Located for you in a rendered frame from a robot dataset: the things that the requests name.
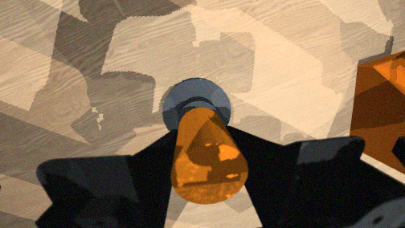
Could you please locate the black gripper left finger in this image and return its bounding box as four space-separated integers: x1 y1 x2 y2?
36 129 178 228

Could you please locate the orange knob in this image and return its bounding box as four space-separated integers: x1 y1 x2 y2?
171 108 248 205

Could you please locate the dark grey round pedestal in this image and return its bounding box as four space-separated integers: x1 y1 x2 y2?
162 77 231 131

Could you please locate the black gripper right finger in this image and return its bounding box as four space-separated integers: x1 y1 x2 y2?
225 126 366 227

